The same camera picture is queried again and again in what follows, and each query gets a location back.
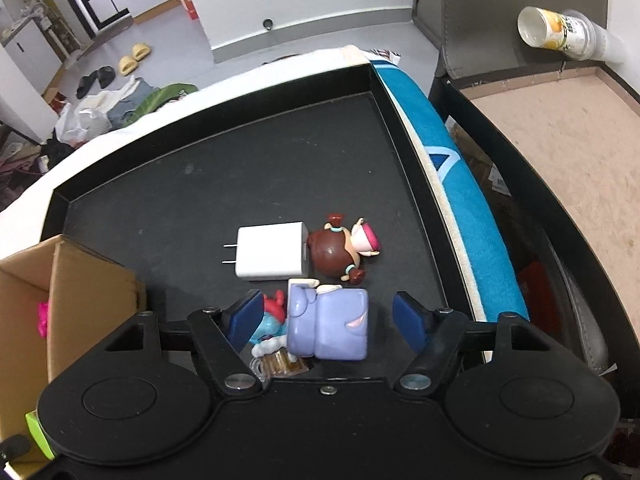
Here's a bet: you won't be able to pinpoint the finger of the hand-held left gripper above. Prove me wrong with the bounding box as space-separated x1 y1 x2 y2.
0 435 31 463

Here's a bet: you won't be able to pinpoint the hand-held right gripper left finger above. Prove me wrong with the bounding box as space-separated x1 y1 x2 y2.
102 289 266 397

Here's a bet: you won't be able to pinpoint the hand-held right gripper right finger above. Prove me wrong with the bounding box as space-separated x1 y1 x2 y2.
391 290 568 395

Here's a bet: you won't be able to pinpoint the blue-haired mug figurine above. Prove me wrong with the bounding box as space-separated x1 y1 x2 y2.
249 290 311 378

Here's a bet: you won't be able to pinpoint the green square tin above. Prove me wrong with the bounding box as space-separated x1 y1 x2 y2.
25 410 54 461

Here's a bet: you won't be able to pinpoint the white charger plug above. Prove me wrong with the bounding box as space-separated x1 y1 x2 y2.
221 221 321 282

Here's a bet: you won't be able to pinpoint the lavender block toy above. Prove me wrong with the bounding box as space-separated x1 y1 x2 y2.
286 279 370 362

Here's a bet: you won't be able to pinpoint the brown-haired girl figurine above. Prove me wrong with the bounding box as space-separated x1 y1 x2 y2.
306 212 383 282

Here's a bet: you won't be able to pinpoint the black tray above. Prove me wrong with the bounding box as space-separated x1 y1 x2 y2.
42 62 481 381

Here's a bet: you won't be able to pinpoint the brown cardboard box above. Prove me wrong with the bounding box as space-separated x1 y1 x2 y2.
0 234 148 456

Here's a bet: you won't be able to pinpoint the blue cushion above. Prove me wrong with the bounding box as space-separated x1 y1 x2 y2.
370 57 531 323

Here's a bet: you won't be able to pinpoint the brown carton with label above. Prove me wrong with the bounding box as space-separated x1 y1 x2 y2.
450 122 511 196

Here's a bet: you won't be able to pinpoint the white bed sheet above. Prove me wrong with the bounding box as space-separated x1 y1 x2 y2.
0 45 372 233

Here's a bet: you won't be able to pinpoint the green leaf pillow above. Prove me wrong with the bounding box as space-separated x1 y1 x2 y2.
135 82 201 116

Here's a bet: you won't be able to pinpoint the blue jeans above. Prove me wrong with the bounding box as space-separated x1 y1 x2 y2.
107 77 161 126

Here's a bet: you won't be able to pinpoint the black clothes pile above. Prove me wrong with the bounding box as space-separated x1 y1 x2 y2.
42 137 76 167

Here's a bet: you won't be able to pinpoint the white plastic bag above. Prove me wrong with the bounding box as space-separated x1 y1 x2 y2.
55 90 126 143

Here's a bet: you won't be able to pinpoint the yellow print paper cup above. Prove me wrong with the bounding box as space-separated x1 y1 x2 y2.
517 6 571 51

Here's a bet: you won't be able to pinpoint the clear plastic cup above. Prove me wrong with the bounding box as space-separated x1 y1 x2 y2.
560 9 629 65

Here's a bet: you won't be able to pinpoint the white low cabinet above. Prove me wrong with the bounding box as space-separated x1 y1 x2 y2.
0 0 66 68

